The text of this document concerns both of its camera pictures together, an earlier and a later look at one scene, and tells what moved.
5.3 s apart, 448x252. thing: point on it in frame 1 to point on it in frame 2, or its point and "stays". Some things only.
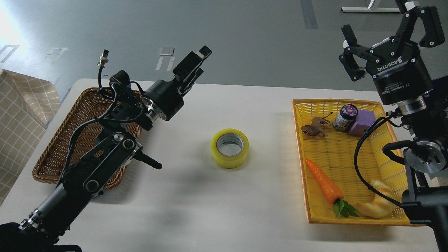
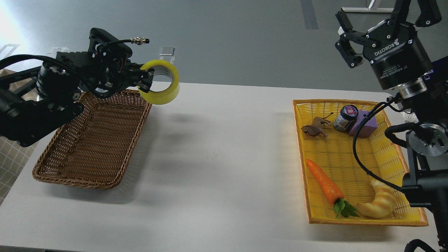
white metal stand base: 369,9 stays
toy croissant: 381,207 stays
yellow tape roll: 230,148 to 161,67
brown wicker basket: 91,104 stays
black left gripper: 165,99 to 115,76
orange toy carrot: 331,192 stays
